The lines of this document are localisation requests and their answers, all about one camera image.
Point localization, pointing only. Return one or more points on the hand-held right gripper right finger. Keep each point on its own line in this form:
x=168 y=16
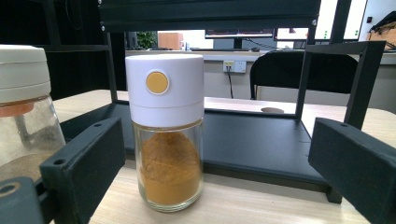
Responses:
x=358 y=168

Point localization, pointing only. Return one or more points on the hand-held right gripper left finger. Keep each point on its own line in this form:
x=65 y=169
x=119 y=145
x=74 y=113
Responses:
x=84 y=161

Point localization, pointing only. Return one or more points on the white-lid jar with orange powder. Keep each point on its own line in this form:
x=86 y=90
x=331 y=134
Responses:
x=165 y=93

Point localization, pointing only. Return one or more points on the beige-lid jar with tan powder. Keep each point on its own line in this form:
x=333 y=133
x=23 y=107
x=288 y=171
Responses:
x=21 y=74

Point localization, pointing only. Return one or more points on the black two-tier metal rack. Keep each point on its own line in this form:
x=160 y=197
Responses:
x=249 y=140

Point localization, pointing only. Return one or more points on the brown round disc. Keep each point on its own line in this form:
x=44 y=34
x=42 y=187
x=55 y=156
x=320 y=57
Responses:
x=272 y=110

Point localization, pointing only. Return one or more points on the black chair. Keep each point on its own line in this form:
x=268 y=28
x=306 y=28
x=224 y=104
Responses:
x=280 y=71

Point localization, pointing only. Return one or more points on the green plant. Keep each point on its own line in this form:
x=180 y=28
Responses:
x=146 y=39

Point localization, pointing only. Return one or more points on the brown wooden cabinet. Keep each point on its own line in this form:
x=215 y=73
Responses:
x=169 y=41

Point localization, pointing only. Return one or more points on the black keyboard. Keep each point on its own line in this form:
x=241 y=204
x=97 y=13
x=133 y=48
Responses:
x=218 y=49

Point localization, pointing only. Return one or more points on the black computer monitor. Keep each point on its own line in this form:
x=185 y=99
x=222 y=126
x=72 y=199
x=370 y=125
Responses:
x=238 y=33

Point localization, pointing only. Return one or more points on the white wall socket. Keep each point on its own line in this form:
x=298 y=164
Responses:
x=238 y=66

